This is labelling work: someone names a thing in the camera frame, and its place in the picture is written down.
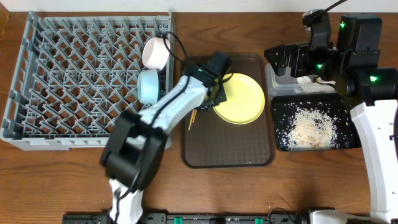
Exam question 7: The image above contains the yellow round plate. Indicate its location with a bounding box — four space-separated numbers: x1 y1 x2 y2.
213 73 266 124

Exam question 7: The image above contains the light blue bowl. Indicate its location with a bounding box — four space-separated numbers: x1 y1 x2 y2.
137 70 160 105

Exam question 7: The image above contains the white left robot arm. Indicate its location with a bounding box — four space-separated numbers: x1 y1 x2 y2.
100 51 232 223

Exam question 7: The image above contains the clear plastic waste bin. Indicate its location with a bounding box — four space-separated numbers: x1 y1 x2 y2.
266 63 336 98

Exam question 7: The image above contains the black tray with rice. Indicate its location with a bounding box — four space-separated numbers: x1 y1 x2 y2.
271 94 361 152

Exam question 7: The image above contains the dark brown serving tray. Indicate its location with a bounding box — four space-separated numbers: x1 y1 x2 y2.
181 54 275 169

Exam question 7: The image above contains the grey plastic dish rack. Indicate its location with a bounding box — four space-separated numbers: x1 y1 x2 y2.
1 12 175 151

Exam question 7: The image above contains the wooden chopstick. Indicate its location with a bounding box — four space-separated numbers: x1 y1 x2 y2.
188 111 193 131
192 110 197 123

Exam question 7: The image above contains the pale pink bowl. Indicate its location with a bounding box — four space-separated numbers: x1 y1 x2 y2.
142 37 171 70

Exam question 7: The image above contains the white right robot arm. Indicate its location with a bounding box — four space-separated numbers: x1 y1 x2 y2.
264 10 397 223

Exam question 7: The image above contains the crumpled white tissue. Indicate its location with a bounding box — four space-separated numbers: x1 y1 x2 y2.
296 76 313 85

